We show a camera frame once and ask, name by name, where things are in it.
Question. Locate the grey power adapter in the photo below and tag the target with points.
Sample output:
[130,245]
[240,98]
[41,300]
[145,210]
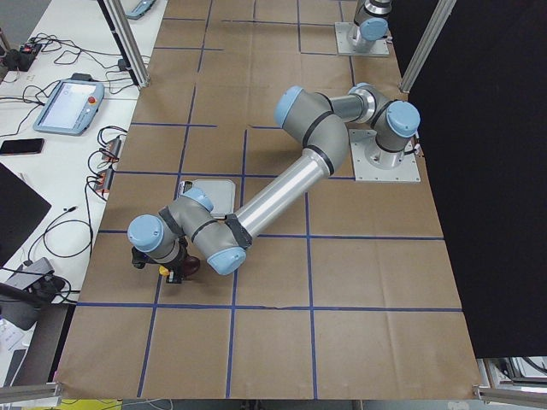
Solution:
[28,275]

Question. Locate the dark red mango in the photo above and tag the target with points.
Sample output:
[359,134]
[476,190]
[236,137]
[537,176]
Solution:
[190,266]

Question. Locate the silver digital kitchen scale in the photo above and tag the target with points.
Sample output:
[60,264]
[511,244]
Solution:
[220,192]

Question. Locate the black smartphone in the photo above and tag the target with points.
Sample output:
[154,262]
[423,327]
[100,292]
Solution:
[28,146]

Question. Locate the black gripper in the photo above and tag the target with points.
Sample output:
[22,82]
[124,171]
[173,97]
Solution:
[191,265]

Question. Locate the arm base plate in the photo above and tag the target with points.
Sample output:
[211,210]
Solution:
[350,42]
[372,164]

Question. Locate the black curtain panel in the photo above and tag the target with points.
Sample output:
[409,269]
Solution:
[482,98]

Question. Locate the teach pendant tablet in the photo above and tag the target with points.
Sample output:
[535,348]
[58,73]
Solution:
[70,108]

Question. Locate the aluminium frame post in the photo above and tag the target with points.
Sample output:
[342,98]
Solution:
[120,29]

